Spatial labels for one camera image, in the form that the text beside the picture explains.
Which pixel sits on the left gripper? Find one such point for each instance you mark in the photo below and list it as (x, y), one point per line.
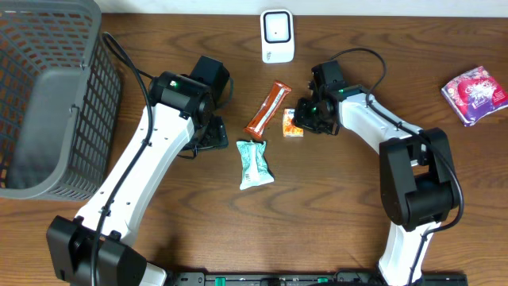
(214, 133)

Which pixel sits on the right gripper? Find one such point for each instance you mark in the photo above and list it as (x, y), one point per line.
(303, 105)

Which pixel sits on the small orange carton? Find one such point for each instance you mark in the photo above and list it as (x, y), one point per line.
(289, 128)

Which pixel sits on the orange snack bar wrapper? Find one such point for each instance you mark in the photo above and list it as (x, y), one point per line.
(271, 104)

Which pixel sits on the mint green wipes packet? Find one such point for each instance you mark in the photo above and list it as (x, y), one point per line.
(255, 171)

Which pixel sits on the purple pink floral pack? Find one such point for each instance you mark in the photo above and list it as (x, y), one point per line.
(474, 95)

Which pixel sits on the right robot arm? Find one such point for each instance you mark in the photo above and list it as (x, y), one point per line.
(419, 188)

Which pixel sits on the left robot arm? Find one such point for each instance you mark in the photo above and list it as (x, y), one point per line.
(96, 246)

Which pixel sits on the white barcode scanner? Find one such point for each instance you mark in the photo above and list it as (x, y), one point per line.
(277, 36)

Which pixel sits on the grey plastic mesh basket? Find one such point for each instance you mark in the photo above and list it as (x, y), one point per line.
(60, 97)

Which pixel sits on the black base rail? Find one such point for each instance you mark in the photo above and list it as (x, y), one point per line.
(347, 277)

